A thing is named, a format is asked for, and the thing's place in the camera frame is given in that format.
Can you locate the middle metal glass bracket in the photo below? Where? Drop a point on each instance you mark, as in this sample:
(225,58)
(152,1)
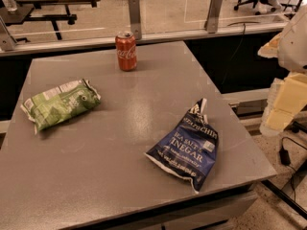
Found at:
(135,18)

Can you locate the blue chip bag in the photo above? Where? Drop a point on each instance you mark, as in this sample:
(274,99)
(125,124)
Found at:
(189,151)

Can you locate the black bench table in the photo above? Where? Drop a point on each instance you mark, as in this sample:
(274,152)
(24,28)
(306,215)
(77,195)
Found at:
(53,11)

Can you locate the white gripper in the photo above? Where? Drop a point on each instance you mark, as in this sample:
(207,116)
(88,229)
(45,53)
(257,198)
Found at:
(295,45)

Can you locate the left metal glass bracket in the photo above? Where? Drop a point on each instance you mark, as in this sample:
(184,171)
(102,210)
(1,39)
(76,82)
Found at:
(7,42)

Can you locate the metal glass bracket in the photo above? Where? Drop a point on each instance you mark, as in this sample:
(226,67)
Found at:
(135,18)
(7,42)
(212,21)

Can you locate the green chip bag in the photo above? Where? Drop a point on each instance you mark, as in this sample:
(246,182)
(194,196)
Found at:
(61,103)

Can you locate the right metal glass bracket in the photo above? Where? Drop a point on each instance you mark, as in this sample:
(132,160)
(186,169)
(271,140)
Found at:
(212,21)

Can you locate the red coke can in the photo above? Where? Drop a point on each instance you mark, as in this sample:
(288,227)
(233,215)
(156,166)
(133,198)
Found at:
(126,50)

